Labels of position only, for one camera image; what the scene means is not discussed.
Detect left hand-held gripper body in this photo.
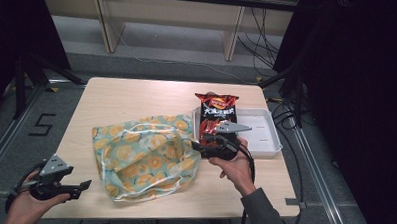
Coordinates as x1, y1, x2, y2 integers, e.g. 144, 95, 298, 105
27, 153, 75, 202

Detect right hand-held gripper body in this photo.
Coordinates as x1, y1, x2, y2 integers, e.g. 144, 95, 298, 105
200, 120, 254, 161

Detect red and black chip bag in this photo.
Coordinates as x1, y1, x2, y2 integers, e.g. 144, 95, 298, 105
194, 91, 242, 147

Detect white plastic tray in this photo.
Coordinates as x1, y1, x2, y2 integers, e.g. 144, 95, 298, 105
190, 103, 284, 161

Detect green orange-print shopping bag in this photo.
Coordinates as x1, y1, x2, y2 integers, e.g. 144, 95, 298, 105
91, 113, 204, 204

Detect person's right hand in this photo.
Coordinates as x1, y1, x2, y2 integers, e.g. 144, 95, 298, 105
207, 137, 257, 198

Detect person's left hand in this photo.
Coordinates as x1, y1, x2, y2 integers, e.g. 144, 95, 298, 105
2, 171, 72, 224

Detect black tape floor mark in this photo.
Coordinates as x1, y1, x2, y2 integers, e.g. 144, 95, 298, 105
27, 112, 58, 138

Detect black tripod stand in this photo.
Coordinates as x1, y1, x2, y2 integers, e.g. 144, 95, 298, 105
9, 50, 89, 121

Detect black metal stand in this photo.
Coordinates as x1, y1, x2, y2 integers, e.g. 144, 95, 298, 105
257, 62, 305, 131

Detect grey tape strip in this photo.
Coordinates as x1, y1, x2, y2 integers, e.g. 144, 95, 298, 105
285, 196, 308, 210

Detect light wooden desk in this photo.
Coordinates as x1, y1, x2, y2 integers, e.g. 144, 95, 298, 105
42, 0, 307, 69

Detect black curtain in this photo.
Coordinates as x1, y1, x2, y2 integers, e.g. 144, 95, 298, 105
270, 0, 397, 224
0, 0, 73, 115

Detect right hand-held gripper cable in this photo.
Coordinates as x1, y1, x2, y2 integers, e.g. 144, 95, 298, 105
237, 143, 258, 224

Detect hand-held gripper cable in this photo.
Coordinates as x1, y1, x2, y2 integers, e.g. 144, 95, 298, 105
237, 143, 258, 224
2, 160, 48, 214

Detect aluminium floor rail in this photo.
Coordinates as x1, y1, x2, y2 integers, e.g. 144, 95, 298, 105
0, 84, 51, 180
291, 123, 345, 224

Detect left hand-held gripper cable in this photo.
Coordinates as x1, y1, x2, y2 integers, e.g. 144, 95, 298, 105
2, 160, 48, 214

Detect black floor cables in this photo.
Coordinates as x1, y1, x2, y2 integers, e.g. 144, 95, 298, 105
266, 93, 306, 224

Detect bundle of black cables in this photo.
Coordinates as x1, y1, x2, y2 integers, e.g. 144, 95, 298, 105
235, 5, 283, 79

